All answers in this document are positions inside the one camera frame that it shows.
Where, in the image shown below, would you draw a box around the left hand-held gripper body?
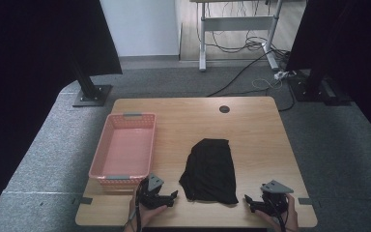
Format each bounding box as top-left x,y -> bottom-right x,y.
138,173 -> 170,209

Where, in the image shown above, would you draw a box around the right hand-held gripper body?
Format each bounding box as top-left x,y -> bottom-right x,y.
259,179 -> 295,218

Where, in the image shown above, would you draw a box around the pink plastic basket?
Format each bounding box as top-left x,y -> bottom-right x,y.
88,111 -> 157,189

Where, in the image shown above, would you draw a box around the black shorts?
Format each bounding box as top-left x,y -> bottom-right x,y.
178,137 -> 240,206

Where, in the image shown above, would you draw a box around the person's left hand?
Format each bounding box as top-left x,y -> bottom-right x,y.
128,188 -> 168,232

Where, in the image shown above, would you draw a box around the person's right hand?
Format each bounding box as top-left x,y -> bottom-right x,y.
255,192 -> 300,232

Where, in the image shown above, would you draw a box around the black metal stand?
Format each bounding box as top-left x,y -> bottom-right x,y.
289,68 -> 353,107
71,59 -> 114,108

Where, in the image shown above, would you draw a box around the white power strip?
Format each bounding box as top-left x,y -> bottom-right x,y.
272,70 -> 290,81

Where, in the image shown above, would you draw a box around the black curtain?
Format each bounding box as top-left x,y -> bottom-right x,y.
0,0 -> 124,226
285,0 -> 371,150

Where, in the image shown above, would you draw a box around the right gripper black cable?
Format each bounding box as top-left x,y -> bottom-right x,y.
266,196 -> 288,232

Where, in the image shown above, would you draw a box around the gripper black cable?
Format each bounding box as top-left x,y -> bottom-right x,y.
132,180 -> 144,232
266,196 -> 288,232

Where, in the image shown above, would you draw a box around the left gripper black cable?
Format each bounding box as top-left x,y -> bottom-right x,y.
132,180 -> 144,232

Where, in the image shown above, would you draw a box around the thin white floor cable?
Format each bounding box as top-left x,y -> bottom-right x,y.
251,77 -> 284,92

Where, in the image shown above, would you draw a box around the long black floor cable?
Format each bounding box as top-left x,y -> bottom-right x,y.
206,47 -> 297,113

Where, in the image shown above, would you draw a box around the tangled cables under desk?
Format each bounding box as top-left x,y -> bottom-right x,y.
205,0 -> 292,55

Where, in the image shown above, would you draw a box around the white desk frame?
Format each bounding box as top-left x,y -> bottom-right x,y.
188,0 -> 286,73

